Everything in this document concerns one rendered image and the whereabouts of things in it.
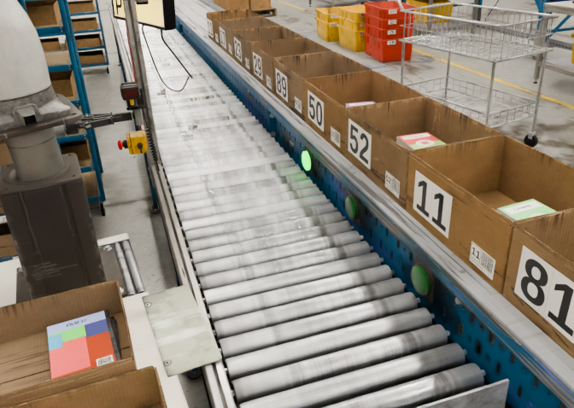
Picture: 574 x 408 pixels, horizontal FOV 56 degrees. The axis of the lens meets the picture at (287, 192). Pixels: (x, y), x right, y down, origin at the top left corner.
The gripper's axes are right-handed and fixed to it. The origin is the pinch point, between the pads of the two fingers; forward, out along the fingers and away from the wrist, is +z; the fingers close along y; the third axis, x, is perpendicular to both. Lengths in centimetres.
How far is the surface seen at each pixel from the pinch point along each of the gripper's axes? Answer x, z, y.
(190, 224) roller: 21, 15, -55
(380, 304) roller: 20, 51, -113
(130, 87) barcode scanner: -13.8, 4.5, -11.9
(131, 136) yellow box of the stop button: 7.3, 1.9, -2.8
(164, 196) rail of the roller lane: 21.5, 9.2, -30.2
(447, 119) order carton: -6, 96, -68
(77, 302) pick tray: 14, -17, -94
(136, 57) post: -21.8, 8.5, -2.0
